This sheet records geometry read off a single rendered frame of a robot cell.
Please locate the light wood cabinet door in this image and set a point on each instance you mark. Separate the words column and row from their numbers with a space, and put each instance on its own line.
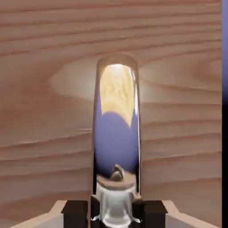
column 44, row 106

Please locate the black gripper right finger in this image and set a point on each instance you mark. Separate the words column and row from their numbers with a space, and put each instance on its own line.
column 153, row 213

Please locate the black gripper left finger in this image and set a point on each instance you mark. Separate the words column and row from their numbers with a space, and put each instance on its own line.
column 74, row 213

